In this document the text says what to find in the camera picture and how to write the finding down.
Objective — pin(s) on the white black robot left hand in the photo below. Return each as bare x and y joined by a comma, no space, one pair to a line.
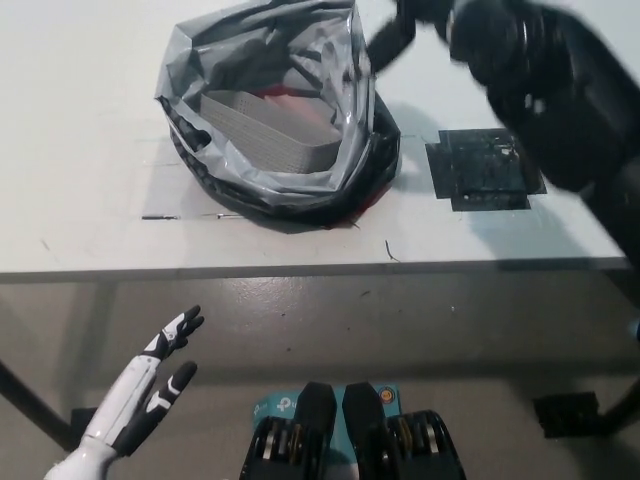
125,400

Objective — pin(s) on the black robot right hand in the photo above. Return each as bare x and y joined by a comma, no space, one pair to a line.
395,40

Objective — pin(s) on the grey perforated rectangular container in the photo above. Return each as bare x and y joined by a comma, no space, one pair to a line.
270,135

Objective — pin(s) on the bin with grey bag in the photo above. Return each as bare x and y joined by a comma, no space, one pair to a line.
280,195

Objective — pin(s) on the teal tp-link box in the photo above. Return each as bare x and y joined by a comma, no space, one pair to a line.
275,405

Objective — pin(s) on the black tape patch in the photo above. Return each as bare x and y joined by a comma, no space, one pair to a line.
480,170

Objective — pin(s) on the robot left black body block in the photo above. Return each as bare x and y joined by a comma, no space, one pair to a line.
310,415

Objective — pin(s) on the thin dark thread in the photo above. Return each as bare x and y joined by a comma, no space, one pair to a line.
390,250

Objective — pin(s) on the clear tape patch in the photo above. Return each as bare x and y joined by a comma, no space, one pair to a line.
165,190

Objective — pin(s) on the black floor foot plate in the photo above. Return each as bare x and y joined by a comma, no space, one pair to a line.
565,415

